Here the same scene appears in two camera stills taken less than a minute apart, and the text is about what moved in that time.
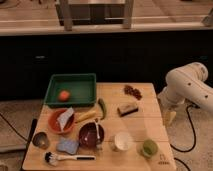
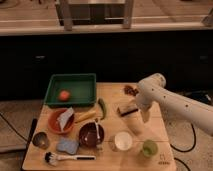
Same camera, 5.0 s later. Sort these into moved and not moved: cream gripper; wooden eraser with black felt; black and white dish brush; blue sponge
Moved: cream gripper
Not moved: wooden eraser with black felt; black and white dish brush; blue sponge
